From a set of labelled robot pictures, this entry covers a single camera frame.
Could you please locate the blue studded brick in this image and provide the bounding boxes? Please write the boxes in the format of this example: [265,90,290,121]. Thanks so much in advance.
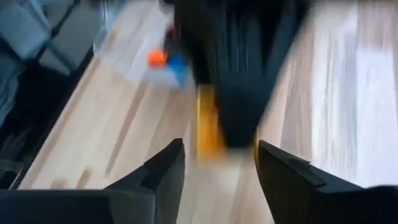
[167,50,191,90]

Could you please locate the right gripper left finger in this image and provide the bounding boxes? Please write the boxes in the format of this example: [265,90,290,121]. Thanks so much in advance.
[107,139,187,224]

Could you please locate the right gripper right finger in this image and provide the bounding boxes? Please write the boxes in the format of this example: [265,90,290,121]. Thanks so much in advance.
[255,139,363,224]

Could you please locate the black aluminium table frame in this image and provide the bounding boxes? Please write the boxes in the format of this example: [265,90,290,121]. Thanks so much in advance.
[0,0,97,191]

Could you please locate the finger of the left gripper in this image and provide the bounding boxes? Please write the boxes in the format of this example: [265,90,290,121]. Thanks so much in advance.
[214,77,271,148]

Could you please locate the clear plastic bin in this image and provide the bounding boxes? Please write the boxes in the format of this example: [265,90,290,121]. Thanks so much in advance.
[95,0,195,91]

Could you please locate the small orange block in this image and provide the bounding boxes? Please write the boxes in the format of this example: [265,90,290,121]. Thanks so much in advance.
[147,47,169,70]

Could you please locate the small yellow-orange cube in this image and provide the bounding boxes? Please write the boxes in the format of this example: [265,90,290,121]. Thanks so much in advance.
[195,83,227,161]

